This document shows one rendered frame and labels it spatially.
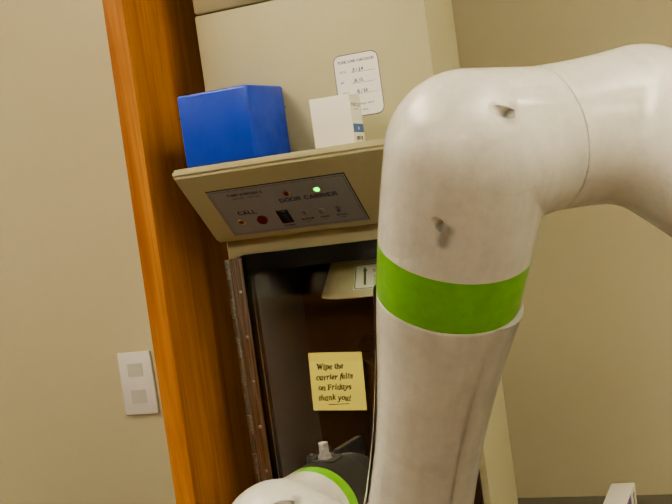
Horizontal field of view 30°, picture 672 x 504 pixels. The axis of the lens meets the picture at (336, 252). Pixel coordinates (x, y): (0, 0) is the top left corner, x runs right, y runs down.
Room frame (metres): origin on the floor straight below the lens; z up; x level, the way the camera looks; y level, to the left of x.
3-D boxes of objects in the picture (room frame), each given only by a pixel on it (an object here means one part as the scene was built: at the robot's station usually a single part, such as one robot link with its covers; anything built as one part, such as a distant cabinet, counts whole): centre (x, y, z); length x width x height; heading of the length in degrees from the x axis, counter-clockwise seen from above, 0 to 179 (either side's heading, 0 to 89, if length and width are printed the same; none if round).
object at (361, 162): (1.55, 0.02, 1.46); 0.32 x 0.11 x 0.10; 66
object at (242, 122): (1.59, 0.10, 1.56); 0.10 x 0.10 x 0.09; 66
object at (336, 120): (1.53, -0.02, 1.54); 0.05 x 0.05 x 0.06; 74
